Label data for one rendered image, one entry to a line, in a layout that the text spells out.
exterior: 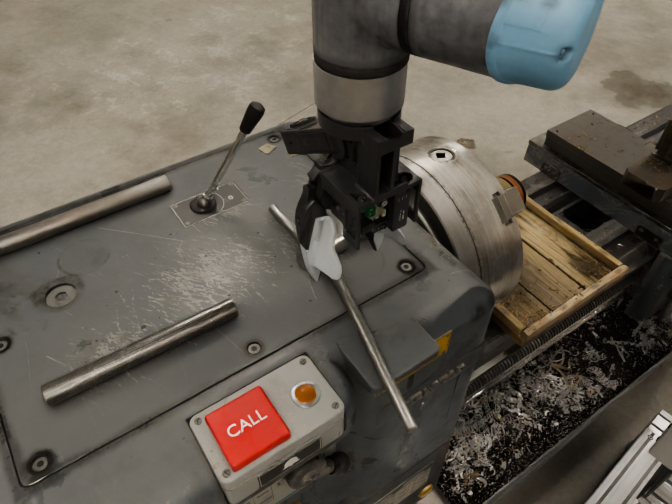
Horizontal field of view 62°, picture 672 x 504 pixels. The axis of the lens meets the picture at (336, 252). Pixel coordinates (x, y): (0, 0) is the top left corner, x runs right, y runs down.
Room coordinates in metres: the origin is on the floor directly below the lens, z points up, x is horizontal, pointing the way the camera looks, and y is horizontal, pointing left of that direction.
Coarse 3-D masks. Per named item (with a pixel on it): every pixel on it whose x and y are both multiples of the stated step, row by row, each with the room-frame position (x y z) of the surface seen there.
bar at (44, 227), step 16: (160, 176) 0.59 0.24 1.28; (128, 192) 0.56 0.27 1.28; (144, 192) 0.56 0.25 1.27; (160, 192) 0.57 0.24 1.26; (80, 208) 0.52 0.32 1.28; (96, 208) 0.53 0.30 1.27; (112, 208) 0.54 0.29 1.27; (32, 224) 0.50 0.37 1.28; (48, 224) 0.50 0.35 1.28; (64, 224) 0.50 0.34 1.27; (80, 224) 0.51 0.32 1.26; (0, 240) 0.47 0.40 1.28; (16, 240) 0.47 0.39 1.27; (32, 240) 0.48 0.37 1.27
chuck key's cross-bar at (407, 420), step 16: (272, 208) 0.53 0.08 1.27; (288, 224) 0.50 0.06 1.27; (352, 304) 0.38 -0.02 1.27; (352, 320) 0.36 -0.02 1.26; (368, 336) 0.33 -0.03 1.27; (368, 352) 0.32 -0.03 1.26; (384, 368) 0.30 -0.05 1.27; (384, 384) 0.28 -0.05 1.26; (400, 400) 0.26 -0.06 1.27; (400, 416) 0.25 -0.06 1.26
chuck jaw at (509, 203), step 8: (512, 192) 0.66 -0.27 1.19; (496, 200) 0.62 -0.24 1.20; (504, 200) 0.63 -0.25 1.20; (512, 200) 0.65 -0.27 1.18; (520, 200) 0.65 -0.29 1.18; (496, 208) 0.61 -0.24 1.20; (504, 208) 0.62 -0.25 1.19; (512, 208) 0.64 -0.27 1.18; (520, 208) 0.64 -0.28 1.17; (504, 216) 0.61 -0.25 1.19; (512, 216) 0.61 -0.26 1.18
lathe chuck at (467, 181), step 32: (416, 160) 0.68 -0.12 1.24; (448, 160) 0.68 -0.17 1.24; (480, 160) 0.68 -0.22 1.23; (448, 192) 0.61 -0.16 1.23; (480, 192) 0.62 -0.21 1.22; (480, 224) 0.58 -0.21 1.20; (512, 224) 0.60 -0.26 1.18; (480, 256) 0.55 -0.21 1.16; (512, 256) 0.57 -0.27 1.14; (512, 288) 0.57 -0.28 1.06
